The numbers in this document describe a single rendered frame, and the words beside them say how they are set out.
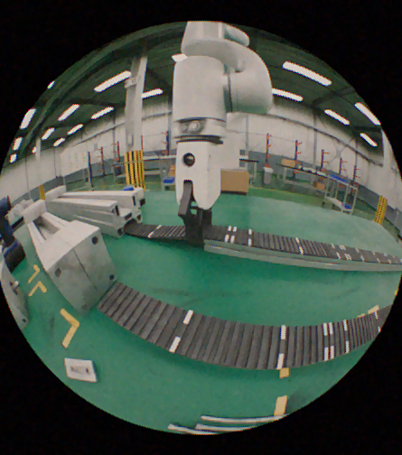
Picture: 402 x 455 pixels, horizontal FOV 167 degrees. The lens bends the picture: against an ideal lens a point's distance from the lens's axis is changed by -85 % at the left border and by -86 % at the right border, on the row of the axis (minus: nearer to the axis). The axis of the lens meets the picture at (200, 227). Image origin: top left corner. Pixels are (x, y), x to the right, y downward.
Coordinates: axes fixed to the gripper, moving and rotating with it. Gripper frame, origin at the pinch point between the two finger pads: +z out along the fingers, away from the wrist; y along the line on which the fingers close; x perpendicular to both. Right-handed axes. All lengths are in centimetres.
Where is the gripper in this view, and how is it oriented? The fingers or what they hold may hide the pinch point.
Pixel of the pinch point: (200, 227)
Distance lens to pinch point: 28.1
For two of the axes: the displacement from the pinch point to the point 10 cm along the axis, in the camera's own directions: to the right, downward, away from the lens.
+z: 0.0, 8.7, 4.9
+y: 3.1, -4.6, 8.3
